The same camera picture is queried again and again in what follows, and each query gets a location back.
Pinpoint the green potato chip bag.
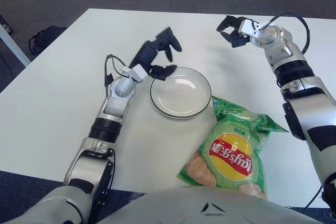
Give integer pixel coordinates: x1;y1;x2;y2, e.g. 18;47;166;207
177;95;289;200

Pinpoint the white right wrist connector box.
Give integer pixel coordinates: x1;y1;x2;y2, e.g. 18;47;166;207
240;18;265;38

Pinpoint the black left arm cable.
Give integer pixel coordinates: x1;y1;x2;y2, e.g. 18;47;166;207
104;54;129;99

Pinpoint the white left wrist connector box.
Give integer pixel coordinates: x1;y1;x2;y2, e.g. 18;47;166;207
121;63;148;83

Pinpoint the silver robot torso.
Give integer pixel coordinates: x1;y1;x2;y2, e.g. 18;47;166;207
97;186;326;224

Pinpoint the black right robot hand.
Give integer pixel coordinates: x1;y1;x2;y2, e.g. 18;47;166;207
216;15;253;48

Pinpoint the black backpack on floor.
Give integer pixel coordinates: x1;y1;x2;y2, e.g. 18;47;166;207
28;26;68;55

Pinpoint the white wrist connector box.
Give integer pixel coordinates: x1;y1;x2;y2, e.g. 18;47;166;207
121;63;148;83
240;18;265;38

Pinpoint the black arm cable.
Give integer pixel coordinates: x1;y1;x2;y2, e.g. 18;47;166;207
258;13;310;55
104;54;129;99

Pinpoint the white plate with black rim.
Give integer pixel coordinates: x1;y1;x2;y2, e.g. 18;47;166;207
150;67;212;119

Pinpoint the white table leg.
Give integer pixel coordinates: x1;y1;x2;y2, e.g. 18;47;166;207
0;26;31;68

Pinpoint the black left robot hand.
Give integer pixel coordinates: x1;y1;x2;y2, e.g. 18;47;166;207
128;27;182;81

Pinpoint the thin black hanging cable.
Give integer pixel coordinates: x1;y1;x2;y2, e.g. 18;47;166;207
300;186;323;213

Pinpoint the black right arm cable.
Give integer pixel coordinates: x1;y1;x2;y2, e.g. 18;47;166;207
258;13;310;55

